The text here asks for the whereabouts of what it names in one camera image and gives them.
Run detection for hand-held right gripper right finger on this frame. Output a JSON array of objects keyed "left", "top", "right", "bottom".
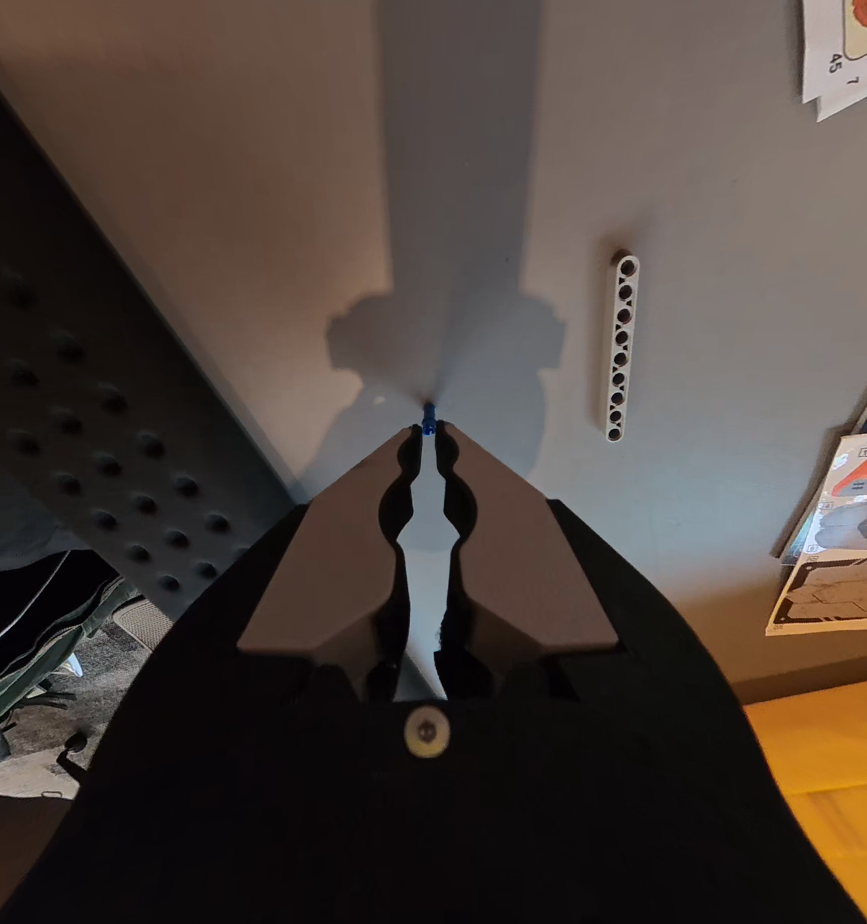
[{"left": 433, "top": 421, "right": 621, "bottom": 700}]

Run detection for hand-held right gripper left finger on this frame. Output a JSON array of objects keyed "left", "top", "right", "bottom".
[{"left": 236, "top": 424, "right": 423, "bottom": 700}]

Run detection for light grey holed beam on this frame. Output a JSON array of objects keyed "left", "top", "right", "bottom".
[{"left": 605, "top": 253, "right": 641, "bottom": 443}]

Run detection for dark striped cloth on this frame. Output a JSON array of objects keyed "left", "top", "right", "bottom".
[{"left": 0, "top": 549, "right": 142, "bottom": 744}]

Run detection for brown sticker sheet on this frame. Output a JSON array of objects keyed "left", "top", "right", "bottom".
[{"left": 765, "top": 550, "right": 867, "bottom": 638}]

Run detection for yellow plastic bin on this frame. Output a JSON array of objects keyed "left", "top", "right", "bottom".
[{"left": 744, "top": 679, "right": 867, "bottom": 924}]

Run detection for open instruction booklet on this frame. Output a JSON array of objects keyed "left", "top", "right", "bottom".
[{"left": 802, "top": 0, "right": 867, "bottom": 122}]

